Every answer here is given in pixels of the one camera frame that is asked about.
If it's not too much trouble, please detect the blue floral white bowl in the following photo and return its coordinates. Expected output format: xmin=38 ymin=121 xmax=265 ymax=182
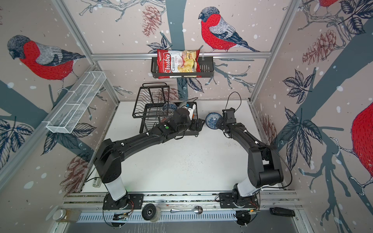
xmin=205 ymin=112 xmax=222 ymax=130

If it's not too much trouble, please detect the blue triangle patterned bowl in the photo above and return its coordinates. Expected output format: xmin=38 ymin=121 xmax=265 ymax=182
xmin=162 ymin=103 xmax=177 ymax=116

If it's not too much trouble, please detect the black wire dish rack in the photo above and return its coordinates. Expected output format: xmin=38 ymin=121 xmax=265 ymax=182
xmin=132 ymin=82 xmax=200 ymax=139

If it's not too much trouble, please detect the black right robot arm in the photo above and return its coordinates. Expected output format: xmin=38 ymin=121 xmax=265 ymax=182
xmin=217 ymin=108 xmax=284 ymax=207

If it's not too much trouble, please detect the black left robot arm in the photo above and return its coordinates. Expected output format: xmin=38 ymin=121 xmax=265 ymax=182
xmin=93 ymin=108 xmax=205 ymax=209

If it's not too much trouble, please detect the red cassava chips bag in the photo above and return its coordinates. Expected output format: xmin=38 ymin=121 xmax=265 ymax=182
xmin=157 ymin=50 xmax=201 ymax=79

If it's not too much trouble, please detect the metal spoon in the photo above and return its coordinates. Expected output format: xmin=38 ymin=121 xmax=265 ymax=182
xmin=170 ymin=205 xmax=203 ymax=215

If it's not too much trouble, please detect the black remote device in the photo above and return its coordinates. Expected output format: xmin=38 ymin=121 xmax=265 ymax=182
xmin=270 ymin=207 xmax=295 ymax=217

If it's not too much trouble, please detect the glass jar metal lid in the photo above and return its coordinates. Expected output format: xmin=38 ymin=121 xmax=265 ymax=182
xmin=52 ymin=209 xmax=81 ymax=223

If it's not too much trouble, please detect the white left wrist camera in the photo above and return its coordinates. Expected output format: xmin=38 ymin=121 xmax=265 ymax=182
xmin=184 ymin=102 xmax=196 ymax=120

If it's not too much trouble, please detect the dark wall shelf basket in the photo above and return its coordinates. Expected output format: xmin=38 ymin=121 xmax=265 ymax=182
xmin=151 ymin=57 xmax=214 ymax=79

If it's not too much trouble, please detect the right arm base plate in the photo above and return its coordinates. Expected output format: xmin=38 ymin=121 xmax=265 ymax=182
xmin=218 ymin=192 xmax=259 ymax=209

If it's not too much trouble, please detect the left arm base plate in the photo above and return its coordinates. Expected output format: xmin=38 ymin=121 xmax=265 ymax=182
xmin=103 ymin=193 xmax=144 ymax=210

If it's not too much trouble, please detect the white wire mesh basket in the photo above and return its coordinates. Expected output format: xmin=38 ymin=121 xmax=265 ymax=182
xmin=46 ymin=71 xmax=106 ymax=134

